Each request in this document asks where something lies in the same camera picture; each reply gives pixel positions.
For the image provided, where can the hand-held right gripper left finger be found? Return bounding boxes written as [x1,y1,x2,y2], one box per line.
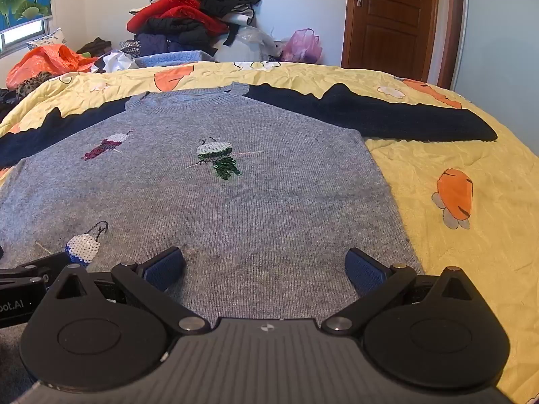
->
[47,246,212,335]

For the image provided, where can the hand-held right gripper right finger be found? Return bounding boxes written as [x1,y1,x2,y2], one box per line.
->
[322,247,486,335]

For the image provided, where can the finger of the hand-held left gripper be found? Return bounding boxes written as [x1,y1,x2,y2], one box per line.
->
[0,254,71,280]

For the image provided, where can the grey knit sweater navy sleeves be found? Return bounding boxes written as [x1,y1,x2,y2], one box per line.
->
[0,82,498,329]

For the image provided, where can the yellow printed bedspread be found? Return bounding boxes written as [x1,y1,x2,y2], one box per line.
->
[0,61,539,404]

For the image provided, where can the dark patterned cloth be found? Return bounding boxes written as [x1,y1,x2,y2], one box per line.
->
[0,88,23,121]

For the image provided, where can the leopard print cloth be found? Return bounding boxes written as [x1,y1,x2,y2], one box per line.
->
[8,71,54,100]

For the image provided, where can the orange plastic bag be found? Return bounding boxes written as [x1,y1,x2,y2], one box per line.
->
[6,44,100,89]

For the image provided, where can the light blue knit garment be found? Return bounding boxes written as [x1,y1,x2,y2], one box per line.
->
[135,50,216,68]

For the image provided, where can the white crumpled cloth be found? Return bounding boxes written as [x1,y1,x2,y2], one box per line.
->
[93,50,139,75]

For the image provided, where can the navy garment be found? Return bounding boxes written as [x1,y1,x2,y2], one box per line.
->
[137,34,220,57]

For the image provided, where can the white floral pillow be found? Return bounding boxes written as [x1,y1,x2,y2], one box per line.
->
[27,28,69,51]

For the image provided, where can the dark brown cloth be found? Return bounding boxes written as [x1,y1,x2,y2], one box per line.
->
[77,37,113,56]

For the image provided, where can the pink plastic bag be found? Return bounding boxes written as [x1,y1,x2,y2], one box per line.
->
[281,29,324,65]

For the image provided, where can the window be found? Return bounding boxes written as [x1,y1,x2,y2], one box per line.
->
[0,18,52,55]

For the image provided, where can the black padded jacket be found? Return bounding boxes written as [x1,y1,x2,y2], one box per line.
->
[147,17,213,46]

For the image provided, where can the clear plastic bag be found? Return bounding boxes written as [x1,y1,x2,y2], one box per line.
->
[229,25,284,62]

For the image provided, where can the brown wooden door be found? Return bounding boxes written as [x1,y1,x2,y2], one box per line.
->
[341,0,442,86]

